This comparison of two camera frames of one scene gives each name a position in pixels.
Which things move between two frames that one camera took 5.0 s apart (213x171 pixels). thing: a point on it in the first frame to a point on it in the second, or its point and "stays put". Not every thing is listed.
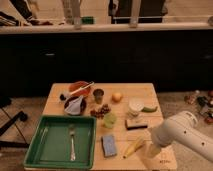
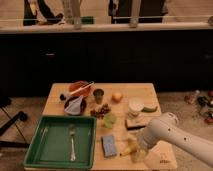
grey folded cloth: x=74 y=107 stays put
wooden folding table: x=125 y=116 stays put
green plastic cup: x=110 y=120 stays put
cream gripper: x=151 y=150 to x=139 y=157
